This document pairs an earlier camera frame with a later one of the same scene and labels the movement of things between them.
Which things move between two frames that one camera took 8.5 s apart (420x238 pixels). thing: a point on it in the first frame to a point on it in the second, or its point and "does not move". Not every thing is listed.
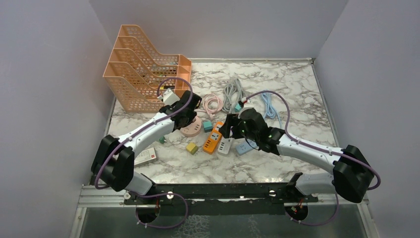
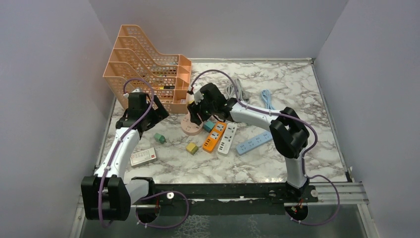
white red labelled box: [144, 155] does not move
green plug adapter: [161, 140] does not move
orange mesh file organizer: [136, 76] does not move
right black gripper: [232, 119] to [193, 110]
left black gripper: [192, 116] to [159, 113]
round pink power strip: [192, 129] does not move
